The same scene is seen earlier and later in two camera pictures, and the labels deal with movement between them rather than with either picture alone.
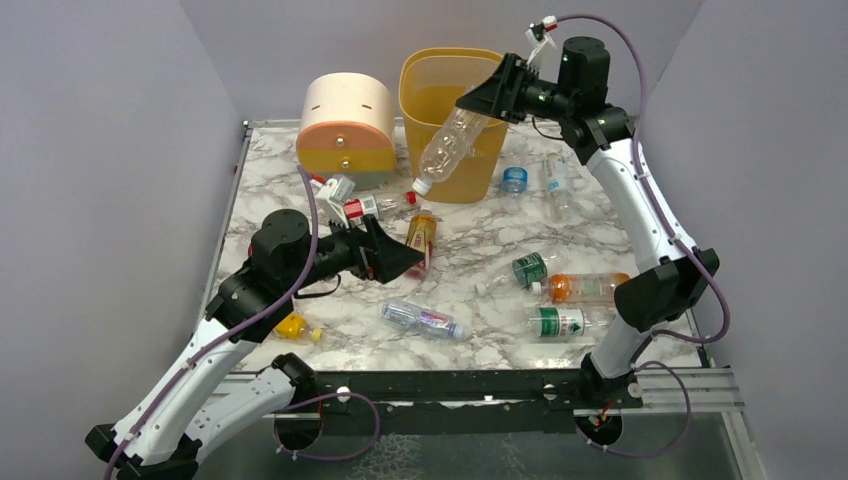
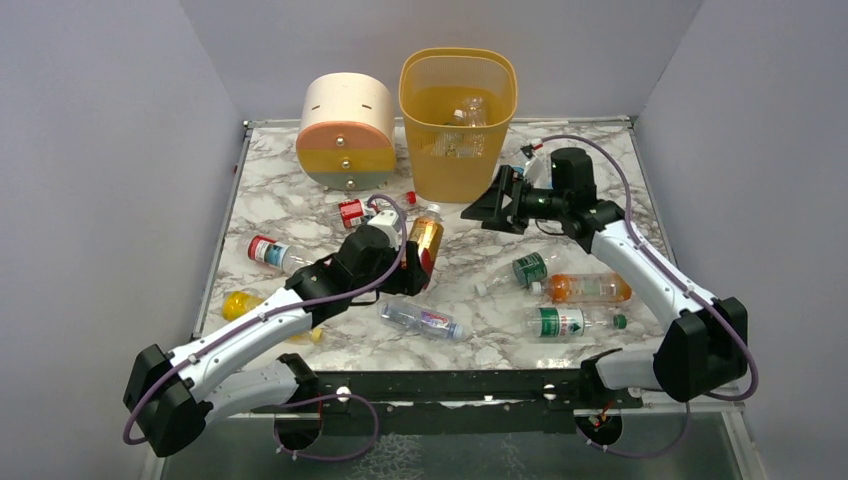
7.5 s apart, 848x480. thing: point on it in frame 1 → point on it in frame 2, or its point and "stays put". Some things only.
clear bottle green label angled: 528,269 stays put
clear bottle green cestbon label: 550,322 stays put
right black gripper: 513,87 → 506,201
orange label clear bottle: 581,288 stays put
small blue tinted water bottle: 433,323 stays put
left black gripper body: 366,251 → 411,275
